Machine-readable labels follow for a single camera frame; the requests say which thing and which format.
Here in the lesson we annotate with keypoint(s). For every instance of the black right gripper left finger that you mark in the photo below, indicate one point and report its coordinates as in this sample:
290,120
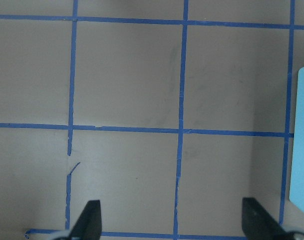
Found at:
89,224

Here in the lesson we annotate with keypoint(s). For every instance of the teal plastic storage bin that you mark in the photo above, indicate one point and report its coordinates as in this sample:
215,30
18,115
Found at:
297,171

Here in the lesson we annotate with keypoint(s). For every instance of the brown paper table cover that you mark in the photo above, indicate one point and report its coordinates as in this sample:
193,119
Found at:
167,111

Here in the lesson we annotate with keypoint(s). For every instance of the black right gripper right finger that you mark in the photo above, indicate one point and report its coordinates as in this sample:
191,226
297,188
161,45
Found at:
257,223

